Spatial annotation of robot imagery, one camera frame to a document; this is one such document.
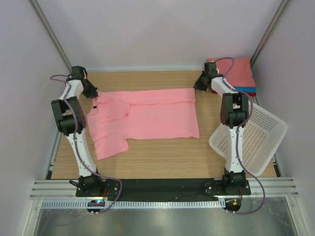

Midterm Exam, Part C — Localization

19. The pink t-shirt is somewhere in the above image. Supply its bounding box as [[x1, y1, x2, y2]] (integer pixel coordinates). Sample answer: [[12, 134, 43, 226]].
[[87, 88, 200, 160]]

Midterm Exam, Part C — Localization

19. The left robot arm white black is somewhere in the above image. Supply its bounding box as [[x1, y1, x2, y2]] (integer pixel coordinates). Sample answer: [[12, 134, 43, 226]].
[[50, 66, 104, 197]]

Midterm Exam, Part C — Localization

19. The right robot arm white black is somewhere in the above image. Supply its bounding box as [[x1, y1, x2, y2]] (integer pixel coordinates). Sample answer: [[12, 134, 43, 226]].
[[194, 62, 252, 196]]

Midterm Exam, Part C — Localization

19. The folded red t-shirt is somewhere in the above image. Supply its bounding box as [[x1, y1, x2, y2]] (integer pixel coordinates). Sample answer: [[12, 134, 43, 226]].
[[211, 86, 256, 97]]

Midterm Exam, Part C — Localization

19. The folded salmon t-shirt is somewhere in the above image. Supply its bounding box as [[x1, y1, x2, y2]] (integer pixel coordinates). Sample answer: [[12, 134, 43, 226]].
[[208, 57, 256, 88]]

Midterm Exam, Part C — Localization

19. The folded blue t-shirt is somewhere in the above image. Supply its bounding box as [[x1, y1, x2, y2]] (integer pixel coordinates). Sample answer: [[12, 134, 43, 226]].
[[235, 87, 256, 93]]

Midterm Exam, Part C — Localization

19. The white plastic basket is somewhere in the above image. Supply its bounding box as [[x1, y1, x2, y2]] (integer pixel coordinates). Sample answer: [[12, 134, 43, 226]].
[[209, 104, 288, 177]]

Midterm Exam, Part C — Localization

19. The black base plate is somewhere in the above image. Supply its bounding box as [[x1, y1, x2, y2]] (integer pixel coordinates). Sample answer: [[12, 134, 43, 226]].
[[75, 178, 251, 199]]

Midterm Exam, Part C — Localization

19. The left aluminium corner post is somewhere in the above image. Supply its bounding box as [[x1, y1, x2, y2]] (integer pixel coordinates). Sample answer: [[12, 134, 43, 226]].
[[29, 0, 72, 72]]

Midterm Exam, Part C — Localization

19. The aluminium corner post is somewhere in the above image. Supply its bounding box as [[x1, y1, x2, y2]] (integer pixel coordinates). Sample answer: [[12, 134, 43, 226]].
[[29, 0, 72, 72], [250, 0, 292, 67]]

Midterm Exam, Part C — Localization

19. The right aluminium corner post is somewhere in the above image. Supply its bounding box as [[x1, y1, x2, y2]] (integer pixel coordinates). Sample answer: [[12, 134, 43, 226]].
[[250, 0, 292, 67]]

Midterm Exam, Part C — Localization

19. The white slotted cable duct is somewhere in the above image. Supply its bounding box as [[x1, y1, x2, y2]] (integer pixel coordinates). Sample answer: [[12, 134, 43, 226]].
[[41, 199, 225, 209]]

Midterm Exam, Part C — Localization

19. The aluminium front rail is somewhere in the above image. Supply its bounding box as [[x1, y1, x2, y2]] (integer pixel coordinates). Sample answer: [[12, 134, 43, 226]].
[[30, 177, 298, 202]]

